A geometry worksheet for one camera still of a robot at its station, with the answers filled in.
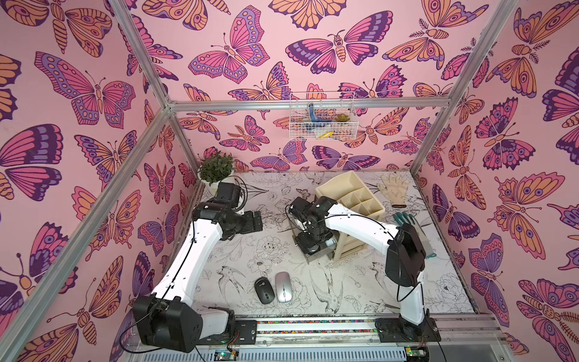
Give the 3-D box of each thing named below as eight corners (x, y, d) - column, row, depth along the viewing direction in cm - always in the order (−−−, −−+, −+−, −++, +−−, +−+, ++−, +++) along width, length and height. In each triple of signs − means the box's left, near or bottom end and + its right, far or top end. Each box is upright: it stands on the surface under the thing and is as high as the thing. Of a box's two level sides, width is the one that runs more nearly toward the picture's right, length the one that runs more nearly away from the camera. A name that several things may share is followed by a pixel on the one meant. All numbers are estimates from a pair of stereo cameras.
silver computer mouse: (278, 303, 82) (277, 301, 80) (275, 274, 88) (275, 272, 87) (293, 301, 82) (292, 299, 80) (289, 272, 89) (289, 270, 87)
